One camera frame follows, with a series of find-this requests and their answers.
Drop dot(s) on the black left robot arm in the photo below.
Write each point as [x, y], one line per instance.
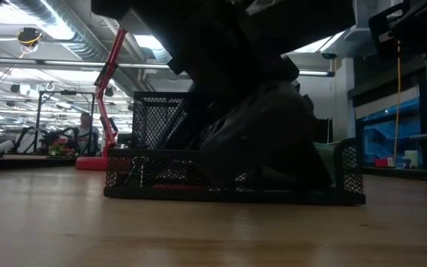
[198, 15]

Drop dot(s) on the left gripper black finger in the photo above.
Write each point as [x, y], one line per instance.
[258, 148]

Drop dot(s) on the small red box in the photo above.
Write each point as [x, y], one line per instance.
[382, 162]

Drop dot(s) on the black round ceiling device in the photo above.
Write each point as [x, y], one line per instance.
[30, 36]

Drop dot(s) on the red background machine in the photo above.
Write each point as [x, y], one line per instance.
[62, 146]

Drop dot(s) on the person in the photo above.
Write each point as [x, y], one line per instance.
[86, 130]

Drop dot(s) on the black rack frame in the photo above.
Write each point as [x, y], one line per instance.
[38, 122]

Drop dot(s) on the silver spiral ventilation duct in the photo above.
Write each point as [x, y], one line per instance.
[69, 29]

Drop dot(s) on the red desk lamp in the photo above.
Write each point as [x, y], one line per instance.
[87, 164]

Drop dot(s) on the small red object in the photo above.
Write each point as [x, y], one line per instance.
[176, 186]

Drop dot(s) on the background wooden workbench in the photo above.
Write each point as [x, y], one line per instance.
[32, 162]

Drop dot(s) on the black mesh desk organizer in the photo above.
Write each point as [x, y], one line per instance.
[154, 122]

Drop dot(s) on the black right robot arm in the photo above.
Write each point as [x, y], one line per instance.
[421, 26]

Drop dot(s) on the large black binder clip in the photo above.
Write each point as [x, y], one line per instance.
[141, 163]

